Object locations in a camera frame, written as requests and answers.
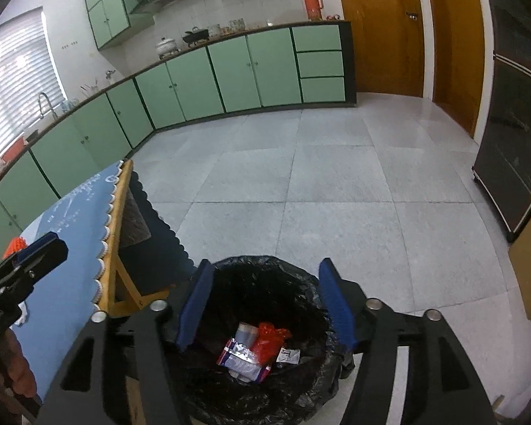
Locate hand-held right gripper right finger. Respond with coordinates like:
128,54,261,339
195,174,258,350
318,257,498,425

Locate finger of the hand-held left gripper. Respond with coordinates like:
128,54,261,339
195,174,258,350
0,231,59,282
0,241,69,293

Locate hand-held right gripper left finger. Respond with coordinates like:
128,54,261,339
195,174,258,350
38,259,215,425

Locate light blue paper cup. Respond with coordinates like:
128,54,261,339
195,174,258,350
236,322,258,347

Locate black-lined trash bin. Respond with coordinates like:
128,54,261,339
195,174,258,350
177,254,352,423

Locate small white packet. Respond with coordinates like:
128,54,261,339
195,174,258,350
275,347,302,364

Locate purple white snack wrapper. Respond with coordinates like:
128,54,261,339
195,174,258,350
216,338,275,384

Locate red printed plastic bag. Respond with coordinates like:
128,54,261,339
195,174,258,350
250,323,293,366

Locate person's left hand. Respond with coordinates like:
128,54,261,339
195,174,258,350
0,332,42,403

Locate metal faucet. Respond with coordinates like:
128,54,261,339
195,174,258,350
38,92,57,121

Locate white window blind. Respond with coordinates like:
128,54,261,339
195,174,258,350
0,9,69,155

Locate green drawer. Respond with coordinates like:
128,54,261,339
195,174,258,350
291,24,341,52
296,51,343,79
300,77,346,103

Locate green base cabinets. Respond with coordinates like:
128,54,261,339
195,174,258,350
0,21,357,271

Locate white cooking pot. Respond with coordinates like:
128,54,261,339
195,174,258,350
156,36,178,57

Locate black glass-door cabinet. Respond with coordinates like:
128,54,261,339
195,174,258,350
471,0,531,242

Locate black wok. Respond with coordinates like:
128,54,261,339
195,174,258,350
182,27,210,46

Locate plain wooden door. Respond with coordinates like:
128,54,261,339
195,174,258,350
425,0,485,138

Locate red thermos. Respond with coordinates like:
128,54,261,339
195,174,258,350
298,0,325,21

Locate orange coiled cord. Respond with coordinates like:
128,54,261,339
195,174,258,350
2,238,28,258

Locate green wall cabinets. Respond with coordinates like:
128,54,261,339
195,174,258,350
83,0,298,51

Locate wooden door with handle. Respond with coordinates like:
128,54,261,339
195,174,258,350
332,0,426,98

